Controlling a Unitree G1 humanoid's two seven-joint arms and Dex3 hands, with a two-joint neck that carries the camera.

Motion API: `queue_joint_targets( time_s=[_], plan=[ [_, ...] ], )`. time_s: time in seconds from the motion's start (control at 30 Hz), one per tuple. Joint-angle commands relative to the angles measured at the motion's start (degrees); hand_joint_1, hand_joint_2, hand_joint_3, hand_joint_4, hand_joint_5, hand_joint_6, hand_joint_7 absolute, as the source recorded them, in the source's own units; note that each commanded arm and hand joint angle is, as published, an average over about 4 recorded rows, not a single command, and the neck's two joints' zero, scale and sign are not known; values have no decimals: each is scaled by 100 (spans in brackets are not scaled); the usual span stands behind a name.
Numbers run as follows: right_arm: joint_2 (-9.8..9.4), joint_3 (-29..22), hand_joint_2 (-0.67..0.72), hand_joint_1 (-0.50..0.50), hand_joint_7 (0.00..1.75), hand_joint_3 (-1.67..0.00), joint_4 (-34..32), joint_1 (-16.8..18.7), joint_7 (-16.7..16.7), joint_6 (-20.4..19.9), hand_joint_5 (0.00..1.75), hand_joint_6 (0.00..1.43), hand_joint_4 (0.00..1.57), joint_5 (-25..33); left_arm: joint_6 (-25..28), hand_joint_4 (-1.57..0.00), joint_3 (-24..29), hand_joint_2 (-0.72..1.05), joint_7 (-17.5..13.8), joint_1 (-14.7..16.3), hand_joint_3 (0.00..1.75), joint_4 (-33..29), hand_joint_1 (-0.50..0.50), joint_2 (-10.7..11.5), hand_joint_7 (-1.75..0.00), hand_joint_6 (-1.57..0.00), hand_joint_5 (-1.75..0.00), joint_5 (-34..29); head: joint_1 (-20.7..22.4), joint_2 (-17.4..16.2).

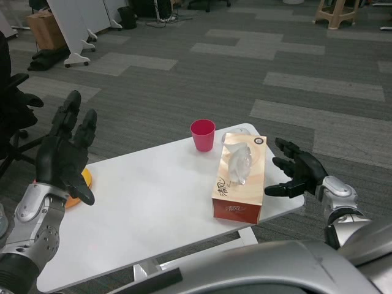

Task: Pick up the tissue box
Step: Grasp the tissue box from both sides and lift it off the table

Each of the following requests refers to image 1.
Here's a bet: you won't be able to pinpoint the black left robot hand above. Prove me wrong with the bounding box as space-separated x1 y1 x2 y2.
35 89 99 206

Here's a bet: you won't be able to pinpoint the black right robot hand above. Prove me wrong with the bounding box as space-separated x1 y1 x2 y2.
263 137 329 198

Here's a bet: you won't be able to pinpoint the orange and beige tissue box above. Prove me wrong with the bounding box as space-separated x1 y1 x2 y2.
211 134 268 225

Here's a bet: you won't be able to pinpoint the brown cardboard box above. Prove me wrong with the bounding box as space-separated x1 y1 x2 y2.
25 11 67 51

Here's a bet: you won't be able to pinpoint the orange plate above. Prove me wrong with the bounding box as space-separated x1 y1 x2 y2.
62 167 94 210

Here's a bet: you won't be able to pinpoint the black office chair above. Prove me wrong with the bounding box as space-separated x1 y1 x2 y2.
0 72 45 181

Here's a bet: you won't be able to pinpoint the white computer mouse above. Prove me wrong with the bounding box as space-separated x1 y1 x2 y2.
220 128 252 146

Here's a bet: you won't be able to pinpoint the black bag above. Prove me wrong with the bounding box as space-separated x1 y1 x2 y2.
26 45 73 72

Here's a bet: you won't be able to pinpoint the silver robot chest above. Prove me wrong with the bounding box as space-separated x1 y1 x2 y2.
100 240 382 294

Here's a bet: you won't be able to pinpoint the pink plastic cup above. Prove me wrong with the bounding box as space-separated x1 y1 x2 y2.
190 119 216 153

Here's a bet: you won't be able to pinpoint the white partition panel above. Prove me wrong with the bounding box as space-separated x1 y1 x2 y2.
0 0 31 40
97 0 124 31
47 0 98 69

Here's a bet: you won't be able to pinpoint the black waste bin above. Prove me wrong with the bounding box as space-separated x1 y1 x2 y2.
117 6 138 30

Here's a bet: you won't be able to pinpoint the standing person white shoes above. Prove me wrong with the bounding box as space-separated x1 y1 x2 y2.
154 0 178 23

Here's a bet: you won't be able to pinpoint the white table frame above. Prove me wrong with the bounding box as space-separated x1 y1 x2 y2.
133 229 258 281

